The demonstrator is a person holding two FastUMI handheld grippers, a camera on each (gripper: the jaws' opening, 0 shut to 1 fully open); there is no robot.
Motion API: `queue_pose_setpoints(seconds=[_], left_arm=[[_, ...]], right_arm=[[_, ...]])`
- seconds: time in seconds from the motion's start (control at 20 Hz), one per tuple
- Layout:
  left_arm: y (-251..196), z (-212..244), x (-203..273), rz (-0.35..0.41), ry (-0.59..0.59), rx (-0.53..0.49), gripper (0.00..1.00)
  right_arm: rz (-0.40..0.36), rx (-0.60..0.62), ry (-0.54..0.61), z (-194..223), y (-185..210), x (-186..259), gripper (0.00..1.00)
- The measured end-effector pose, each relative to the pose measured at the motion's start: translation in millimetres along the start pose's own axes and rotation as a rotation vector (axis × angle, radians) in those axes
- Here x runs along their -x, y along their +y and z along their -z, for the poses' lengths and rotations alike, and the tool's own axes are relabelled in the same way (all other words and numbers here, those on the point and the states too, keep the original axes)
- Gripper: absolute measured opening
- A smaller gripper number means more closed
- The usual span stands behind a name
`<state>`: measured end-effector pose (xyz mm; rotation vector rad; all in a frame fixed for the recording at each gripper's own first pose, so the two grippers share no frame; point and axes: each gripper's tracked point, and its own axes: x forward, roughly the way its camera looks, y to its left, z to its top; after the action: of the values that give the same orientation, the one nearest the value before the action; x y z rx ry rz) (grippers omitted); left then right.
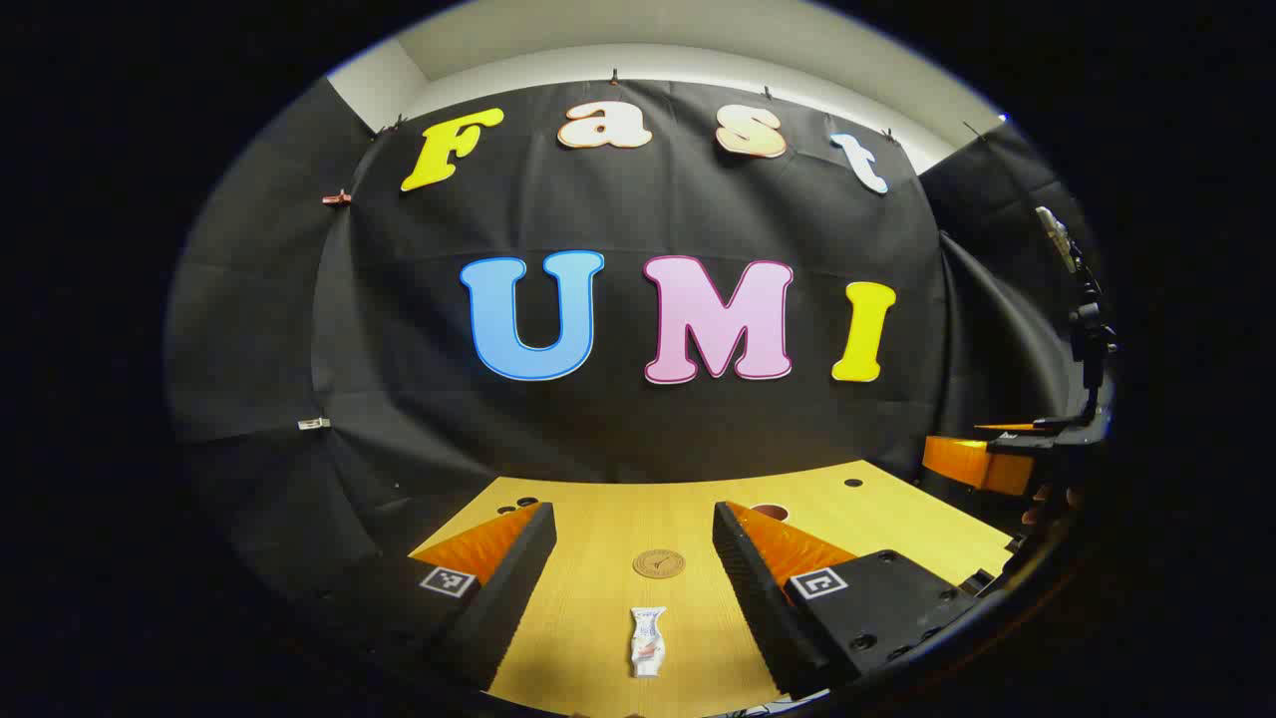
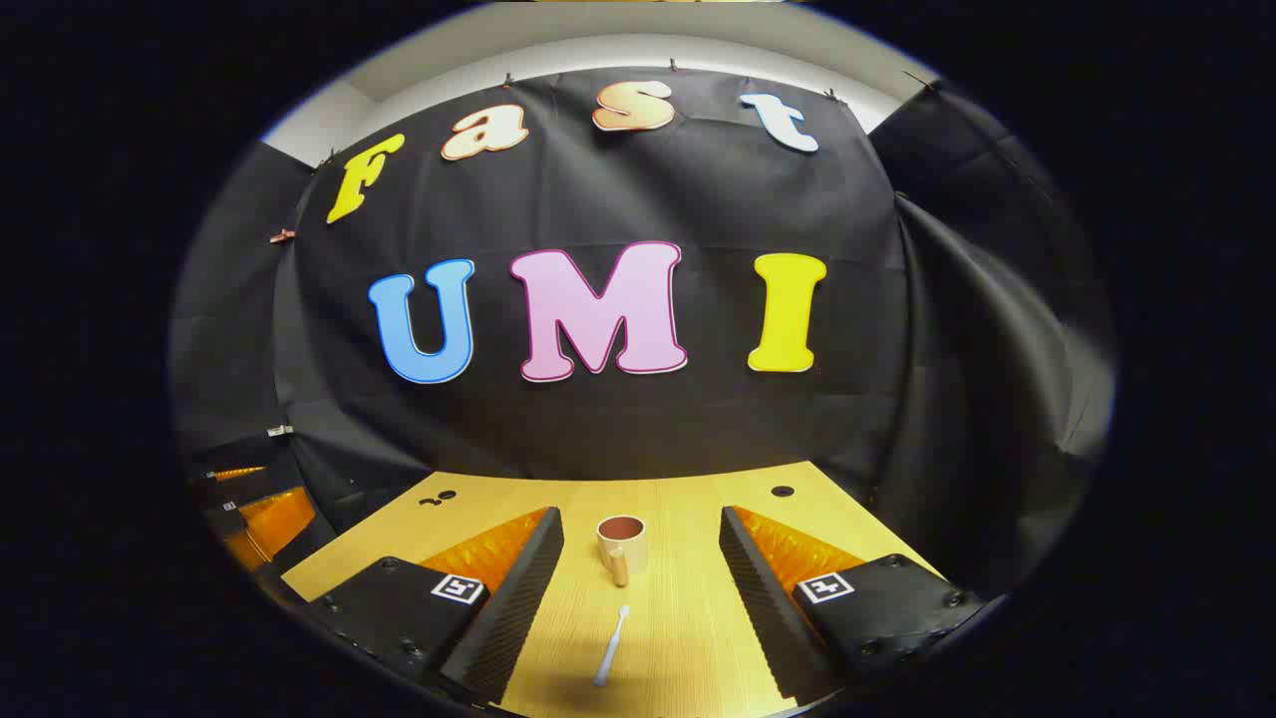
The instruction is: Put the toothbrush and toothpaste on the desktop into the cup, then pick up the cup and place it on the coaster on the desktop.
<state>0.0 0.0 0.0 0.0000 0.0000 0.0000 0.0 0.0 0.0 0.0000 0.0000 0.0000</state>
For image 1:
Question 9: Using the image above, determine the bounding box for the wooden desktop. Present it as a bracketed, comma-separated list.
[409, 459, 1016, 718]

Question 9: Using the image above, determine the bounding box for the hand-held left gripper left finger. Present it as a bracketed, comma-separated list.
[299, 502, 557, 691]

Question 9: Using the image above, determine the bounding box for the black backdrop cloth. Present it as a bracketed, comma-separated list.
[164, 78, 1108, 619]

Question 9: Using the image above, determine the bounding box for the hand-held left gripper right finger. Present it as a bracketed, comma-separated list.
[712, 501, 988, 699]

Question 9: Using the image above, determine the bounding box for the white toothpaste tube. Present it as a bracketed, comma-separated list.
[629, 606, 668, 679]

